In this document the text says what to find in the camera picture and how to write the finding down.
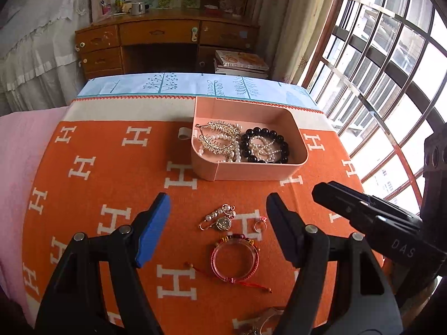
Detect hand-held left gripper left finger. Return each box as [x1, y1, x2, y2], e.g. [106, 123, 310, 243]
[35, 193, 172, 335]

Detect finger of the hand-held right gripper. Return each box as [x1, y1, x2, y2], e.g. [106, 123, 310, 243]
[312, 181, 381, 233]
[345, 185, 424, 223]

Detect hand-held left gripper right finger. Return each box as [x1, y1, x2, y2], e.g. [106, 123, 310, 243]
[266, 193, 404, 335]

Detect red cord bead bracelet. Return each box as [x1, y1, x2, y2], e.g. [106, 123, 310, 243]
[187, 233, 273, 294]

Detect pearl brooch pin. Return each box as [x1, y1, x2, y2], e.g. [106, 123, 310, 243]
[199, 204, 237, 230]

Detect pink clear bangle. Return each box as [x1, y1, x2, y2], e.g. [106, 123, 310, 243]
[210, 241, 261, 283]

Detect pink jewelry box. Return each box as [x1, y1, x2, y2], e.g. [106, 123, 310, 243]
[190, 96, 308, 182]

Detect orange patterned blanket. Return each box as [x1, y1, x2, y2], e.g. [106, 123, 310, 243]
[22, 97, 385, 335]

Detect gold leaf pearl hair clip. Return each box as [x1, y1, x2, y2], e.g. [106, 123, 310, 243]
[198, 133, 239, 157]
[195, 120, 244, 137]

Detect pink blanket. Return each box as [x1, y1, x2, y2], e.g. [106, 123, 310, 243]
[0, 106, 69, 309]

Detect window grille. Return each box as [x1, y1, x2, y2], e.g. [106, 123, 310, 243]
[303, 0, 447, 214]

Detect blue tree print sheet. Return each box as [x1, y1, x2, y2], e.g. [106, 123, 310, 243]
[77, 73, 317, 111]

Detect stack of magazines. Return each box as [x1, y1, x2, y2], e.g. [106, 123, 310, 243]
[213, 49, 270, 79]

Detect beige curtain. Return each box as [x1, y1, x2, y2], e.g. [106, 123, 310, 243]
[251, 0, 347, 85]

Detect wooden desk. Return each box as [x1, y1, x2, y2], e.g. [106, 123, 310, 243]
[74, 8, 261, 79]

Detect white lace furniture cover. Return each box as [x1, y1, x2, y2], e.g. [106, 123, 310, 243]
[0, 0, 92, 113]

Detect floral gift bag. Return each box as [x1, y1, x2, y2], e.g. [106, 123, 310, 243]
[218, 0, 249, 16]

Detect green picture cards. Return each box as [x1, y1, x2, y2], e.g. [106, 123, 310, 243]
[153, 0, 202, 9]

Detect small pearl chain bracelet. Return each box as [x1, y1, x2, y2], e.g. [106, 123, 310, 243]
[249, 135, 280, 164]

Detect white pearl bracelet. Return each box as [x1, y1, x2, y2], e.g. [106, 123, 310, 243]
[218, 141, 242, 163]

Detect black bead bracelet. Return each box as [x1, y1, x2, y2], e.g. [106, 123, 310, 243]
[240, 126, 290, 164]

